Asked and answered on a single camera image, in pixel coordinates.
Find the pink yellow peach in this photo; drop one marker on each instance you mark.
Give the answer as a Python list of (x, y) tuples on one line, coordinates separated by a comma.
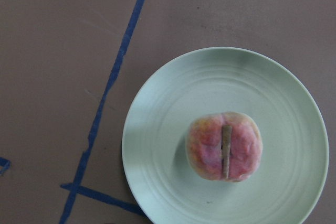
[(225, 146)]

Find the light green round plate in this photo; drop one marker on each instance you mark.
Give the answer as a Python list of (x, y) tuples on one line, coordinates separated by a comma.
[(294, 162)]

